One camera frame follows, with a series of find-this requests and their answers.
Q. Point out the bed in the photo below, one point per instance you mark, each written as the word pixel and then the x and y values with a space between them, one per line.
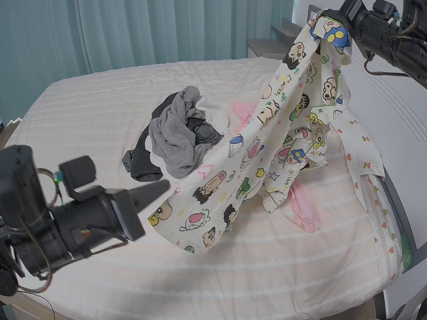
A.
pixel 100 112

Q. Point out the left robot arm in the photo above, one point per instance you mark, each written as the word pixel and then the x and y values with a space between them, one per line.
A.
pixel 20 185

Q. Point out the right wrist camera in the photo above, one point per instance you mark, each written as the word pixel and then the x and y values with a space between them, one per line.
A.
pixel 383 7

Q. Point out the grey bedside table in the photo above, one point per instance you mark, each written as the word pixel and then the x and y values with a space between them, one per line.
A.
pixel 267 45

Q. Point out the pink garment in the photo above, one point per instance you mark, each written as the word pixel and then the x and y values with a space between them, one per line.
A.
pixel 307 212

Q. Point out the white printed pillow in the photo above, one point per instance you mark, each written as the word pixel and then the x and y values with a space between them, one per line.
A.
pixel 360 145

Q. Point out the white printed pyjama top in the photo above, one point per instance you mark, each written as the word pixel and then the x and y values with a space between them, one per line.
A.
pixel 253 165

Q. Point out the pile of clothes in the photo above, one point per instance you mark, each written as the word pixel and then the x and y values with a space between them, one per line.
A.
pixel 173 135

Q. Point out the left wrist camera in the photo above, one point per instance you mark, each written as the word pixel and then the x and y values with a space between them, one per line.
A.
pixel 78 172

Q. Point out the blue-green curtain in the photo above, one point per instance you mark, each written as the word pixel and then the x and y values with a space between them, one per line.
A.
pixel 183 18
pixel 36 28

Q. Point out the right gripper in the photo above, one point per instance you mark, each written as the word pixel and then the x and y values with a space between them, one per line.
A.
pixel 377 35

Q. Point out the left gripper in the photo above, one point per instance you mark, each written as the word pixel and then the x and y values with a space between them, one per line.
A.
pixel 86 225

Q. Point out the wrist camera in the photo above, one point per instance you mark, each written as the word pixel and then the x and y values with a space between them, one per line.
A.
pixel 383 7
pixel 78 172

